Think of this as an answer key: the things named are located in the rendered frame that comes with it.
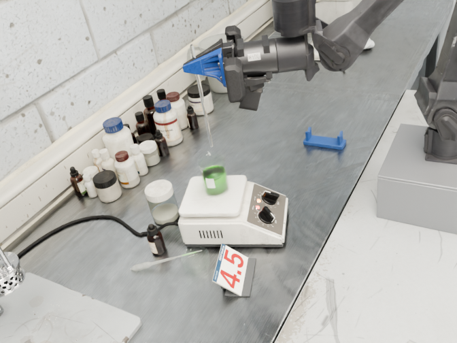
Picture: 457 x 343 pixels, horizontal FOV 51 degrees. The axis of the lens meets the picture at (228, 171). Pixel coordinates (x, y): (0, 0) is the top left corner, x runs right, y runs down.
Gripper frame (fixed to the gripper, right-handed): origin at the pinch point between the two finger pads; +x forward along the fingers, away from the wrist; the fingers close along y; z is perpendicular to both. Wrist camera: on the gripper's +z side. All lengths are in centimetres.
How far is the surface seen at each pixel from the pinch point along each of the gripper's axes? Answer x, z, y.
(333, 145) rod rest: -24.7, 33.7, 22.3
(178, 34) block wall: 15, 19, 73
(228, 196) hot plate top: -0.5, 26.1, -2.6
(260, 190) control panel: -6.5, 29.0, 1.7
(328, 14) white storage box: -37, 29, 103
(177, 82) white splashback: 16, 30, 61
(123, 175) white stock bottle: 25.5, 31.2, 16.2
